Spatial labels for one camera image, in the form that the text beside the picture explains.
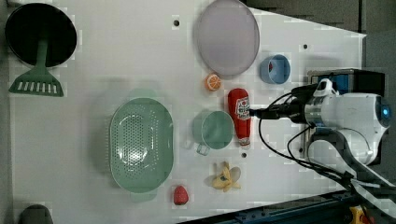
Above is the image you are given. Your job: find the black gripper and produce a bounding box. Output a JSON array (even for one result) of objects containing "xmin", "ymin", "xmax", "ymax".
[{"xmin": 249, "ymin": 84, "xmax": 318, "ymax": 123}]

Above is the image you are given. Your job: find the red ketchup bottle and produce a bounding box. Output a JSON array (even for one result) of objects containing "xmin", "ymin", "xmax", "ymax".
[{"xmin": 228, "ymin": 88, "xmax": 251, "ymax": 147}]

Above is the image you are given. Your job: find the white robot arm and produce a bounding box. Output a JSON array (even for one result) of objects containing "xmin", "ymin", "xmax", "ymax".
[{"xmin": 248, "ymin": 78, "xmax": 395, "ymax": 218}]

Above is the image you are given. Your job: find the green plastic strainer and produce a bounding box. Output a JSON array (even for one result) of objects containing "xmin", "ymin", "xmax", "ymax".
[{"xmin": 108, "ymin": 89, "xmax": 174, "ymax": 203}]

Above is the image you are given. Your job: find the green mug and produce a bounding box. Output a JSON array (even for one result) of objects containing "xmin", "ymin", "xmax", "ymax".
[{"xmin": 192, "ymin": 110, "xmax": 233, "ymax": 156}]

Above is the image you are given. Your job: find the orange slice toy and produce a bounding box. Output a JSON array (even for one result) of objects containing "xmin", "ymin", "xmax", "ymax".
[{"xmin": 205, "ymin": 74, "xmax": 221, "ymax": 91}]

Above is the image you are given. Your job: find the grey round plate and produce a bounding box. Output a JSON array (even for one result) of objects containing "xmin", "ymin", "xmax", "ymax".
[{"xmin": 196, "ymin": 0, "xmax": 260, "ymax": 76}]

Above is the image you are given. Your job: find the red strawberry toy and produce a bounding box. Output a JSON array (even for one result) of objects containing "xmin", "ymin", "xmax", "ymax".
[{"xmin": 173, "ymin": 186, "xmax": 189, "ymax": 205}]

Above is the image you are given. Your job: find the green spatula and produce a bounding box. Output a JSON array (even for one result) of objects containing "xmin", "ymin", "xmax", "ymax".
[{"xmin": 8, "ymin": 40, "xmax": 64, "ymax": 97}]

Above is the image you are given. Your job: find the dark object at table edge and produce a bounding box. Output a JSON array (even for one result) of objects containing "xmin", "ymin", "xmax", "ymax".
[{"xmin": 18, "ymin": 204, "xmax": 53, "ymax": 224}]

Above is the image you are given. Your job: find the black frying pan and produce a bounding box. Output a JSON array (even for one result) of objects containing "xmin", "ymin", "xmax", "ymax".
[{"xmin": 5, "ymin": 3, "xmax": 78, "ymax": 67}]

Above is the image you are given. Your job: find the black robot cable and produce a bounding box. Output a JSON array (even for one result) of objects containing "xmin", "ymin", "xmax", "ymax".
[{"xmin": 257, "ymin": 91, "xmax": 356, "ymax": 185}]

